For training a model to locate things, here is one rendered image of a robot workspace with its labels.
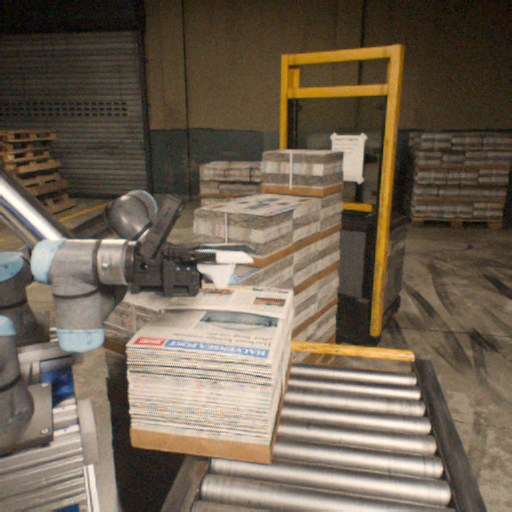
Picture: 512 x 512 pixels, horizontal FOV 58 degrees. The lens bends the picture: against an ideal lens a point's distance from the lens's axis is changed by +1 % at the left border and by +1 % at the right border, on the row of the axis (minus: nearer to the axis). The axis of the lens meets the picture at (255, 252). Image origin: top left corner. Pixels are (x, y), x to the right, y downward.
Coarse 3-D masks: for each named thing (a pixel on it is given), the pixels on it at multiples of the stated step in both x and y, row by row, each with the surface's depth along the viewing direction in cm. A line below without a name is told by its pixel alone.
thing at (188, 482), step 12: (192, 456) 92; (204, 456) 92; (180, 468) 89; (192, 468) 89; (204, 468) 89; (180, 480) 86; (192, 480) 86; (180, 492) 83; (192, 492) 83; (168, 504) 81; (180, 504) 81; (192, 504) 81
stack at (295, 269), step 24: (288, 264) 220; (312, 264) 244; (288, 288) 224; (312, 288) 247; (120, 312) 167; (144, 312) 160; (312, 312) 251; (120, 336) 170; (312, 336) 256; (120, 360) 174; (312, 360) 262; (120, 384) 177; (120, 408) 182; (120, 432) 185; (120, 456) 188; (144, 456) 180; (168, 456) 172; (120, 480) 193; (144, 480) 183; (168, 480) 175
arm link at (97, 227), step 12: (132, 192) 145; (144, 192) 149; (108, 204) 145; (144, 204) 139; (96, 216) 147; (72, 228) 148; (84, 228) 146; (96, 228) 145; (108, 228) 145; (24, 252) 148
